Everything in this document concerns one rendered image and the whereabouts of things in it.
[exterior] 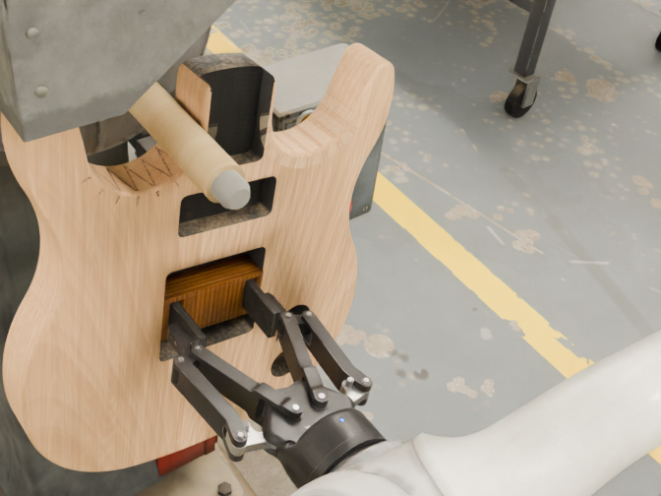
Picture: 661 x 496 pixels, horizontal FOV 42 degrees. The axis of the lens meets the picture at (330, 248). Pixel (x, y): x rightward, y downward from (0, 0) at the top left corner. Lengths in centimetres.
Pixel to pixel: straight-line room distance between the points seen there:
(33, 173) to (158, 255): 14
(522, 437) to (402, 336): 177
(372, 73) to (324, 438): 31
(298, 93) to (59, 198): 39
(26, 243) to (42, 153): 48
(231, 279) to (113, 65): 37
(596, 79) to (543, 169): 67
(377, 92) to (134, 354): 31
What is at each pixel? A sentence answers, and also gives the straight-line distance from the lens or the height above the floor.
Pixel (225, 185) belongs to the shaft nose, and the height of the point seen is 126.
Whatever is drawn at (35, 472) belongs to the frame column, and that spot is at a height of 46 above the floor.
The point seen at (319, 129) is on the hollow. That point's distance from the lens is 77.
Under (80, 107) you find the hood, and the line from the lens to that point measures 44.
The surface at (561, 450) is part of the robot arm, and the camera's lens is 46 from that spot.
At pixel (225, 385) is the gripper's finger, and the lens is 71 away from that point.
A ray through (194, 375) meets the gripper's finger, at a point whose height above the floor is 109.
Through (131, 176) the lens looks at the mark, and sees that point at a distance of 69.
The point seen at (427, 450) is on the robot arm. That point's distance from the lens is 46.
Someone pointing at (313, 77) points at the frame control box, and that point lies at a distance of 99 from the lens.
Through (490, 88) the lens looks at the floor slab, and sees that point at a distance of 323.
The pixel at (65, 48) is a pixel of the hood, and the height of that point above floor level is 143.
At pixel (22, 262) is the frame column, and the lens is 110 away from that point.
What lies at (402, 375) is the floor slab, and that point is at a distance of 215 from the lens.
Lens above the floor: 164
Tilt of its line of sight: 43 degrees down
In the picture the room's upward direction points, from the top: 8 degrees clockwise
